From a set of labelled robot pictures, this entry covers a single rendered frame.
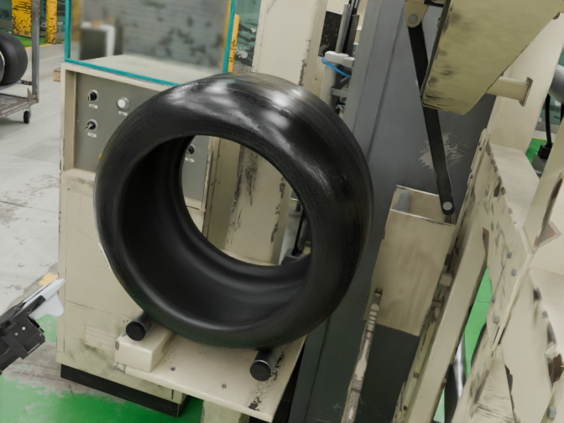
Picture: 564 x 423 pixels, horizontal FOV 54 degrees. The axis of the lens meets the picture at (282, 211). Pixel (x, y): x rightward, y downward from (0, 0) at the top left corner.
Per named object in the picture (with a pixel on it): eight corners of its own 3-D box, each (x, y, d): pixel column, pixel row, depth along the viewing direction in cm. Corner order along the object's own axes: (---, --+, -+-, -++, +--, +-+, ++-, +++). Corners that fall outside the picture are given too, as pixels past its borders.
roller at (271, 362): (289, 298, 145) (293, 283, 143) (306, 302, 144) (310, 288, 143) (247, 378, 114) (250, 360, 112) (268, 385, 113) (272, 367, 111)
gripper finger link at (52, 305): (80, 296, 113) (42, 327, 110) (61, 274, 111) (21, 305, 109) (82, 300, 110) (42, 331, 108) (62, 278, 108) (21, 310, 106)
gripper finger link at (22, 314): (46, 297, 111) (8, 326, 108) (40, 290, 110) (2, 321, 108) (47, 302, 106) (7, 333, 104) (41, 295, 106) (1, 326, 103)
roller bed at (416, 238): (369, 284, 154) (396, 185, 143) (423, 299, 152) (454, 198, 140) (360, 320, 136) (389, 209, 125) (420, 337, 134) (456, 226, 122)
